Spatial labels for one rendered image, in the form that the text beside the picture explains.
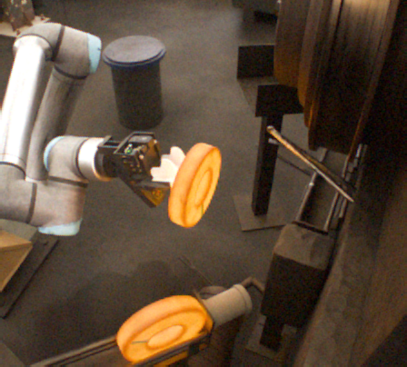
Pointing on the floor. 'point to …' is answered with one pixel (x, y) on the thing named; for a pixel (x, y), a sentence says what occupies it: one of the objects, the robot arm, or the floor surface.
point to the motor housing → (222, 341)
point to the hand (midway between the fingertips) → (194, 177)
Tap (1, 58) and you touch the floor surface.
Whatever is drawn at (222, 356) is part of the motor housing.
